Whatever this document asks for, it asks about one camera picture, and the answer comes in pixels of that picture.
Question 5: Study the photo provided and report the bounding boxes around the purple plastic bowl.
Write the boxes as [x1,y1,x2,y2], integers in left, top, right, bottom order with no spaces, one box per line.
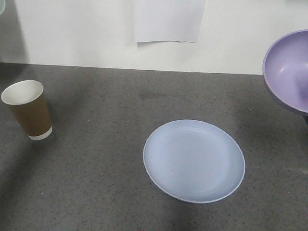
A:
[262,29,308,116]

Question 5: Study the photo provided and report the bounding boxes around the light blue plate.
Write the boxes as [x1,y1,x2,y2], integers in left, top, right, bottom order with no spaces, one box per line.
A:
[143,119,245,204]

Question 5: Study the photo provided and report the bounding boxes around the brown paper cup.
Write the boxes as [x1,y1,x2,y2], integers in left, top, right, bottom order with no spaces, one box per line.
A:
[1,80,52,141]

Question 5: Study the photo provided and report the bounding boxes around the white paper on wall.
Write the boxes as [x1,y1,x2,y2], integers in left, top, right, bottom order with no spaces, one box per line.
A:
[133,0,205,43]

